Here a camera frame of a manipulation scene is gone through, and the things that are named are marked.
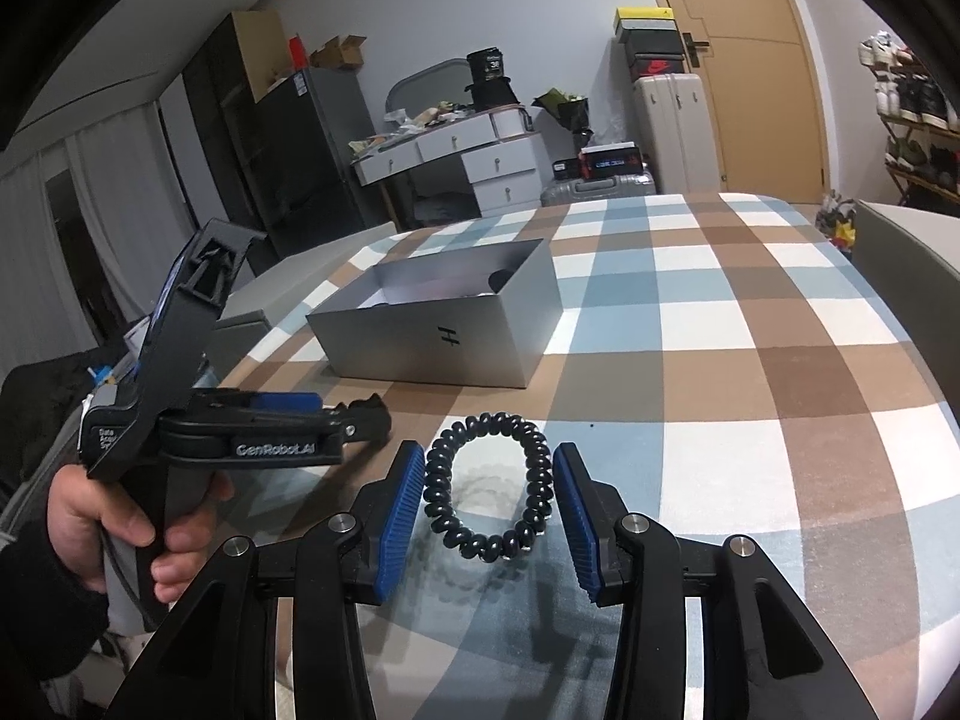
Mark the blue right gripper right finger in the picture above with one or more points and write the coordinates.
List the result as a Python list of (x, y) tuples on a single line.
[(764, 654)]

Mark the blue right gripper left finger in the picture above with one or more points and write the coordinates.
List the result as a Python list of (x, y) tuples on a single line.
[(214, 654)]

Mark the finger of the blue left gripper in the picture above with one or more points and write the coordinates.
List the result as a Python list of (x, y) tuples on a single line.
[(232, 399), (298, 429)]

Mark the black claw hair clip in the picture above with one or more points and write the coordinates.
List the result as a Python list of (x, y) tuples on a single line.
[(367, 421)]

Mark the left hand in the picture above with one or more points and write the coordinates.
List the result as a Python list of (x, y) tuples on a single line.
[(79, 509)]

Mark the silver grey open box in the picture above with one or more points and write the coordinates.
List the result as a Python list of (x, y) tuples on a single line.
[(432, 319)]

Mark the black object inside box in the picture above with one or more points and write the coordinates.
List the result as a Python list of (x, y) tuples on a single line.
[(498, 280)]

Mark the black refrigerator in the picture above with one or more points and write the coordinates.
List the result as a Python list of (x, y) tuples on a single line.
[(277, 138)]

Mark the plaid checkered bedspread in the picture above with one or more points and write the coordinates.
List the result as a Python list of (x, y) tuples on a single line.
[(726, 369)]

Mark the white drawer desk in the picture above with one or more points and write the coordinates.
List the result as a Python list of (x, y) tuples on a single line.
[(484, 165)]

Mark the silver flat suitcase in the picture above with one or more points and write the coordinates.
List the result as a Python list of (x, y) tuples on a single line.
[(584, 190)]

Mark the grey arched mirror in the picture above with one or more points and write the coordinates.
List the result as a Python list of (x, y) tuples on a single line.
[(445, 82)]

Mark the black hat box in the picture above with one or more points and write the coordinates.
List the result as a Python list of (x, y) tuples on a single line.
[(490, 86)]

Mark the black red box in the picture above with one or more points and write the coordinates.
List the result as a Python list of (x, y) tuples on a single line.
[(599, 162)]

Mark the green black bouquet bag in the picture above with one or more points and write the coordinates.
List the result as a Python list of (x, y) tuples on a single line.
[(569, 111)]

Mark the beige upright suitcase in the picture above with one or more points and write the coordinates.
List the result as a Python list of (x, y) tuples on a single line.
[(677, 132)]

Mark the stacked shoe boxes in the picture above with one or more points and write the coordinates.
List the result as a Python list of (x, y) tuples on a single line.
[(651, 41)]

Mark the wooden door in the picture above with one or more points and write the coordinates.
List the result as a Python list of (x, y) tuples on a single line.
[(757, 70)]

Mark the wooden shoe rack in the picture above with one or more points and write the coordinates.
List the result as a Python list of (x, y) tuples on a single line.
[(921, 153)]

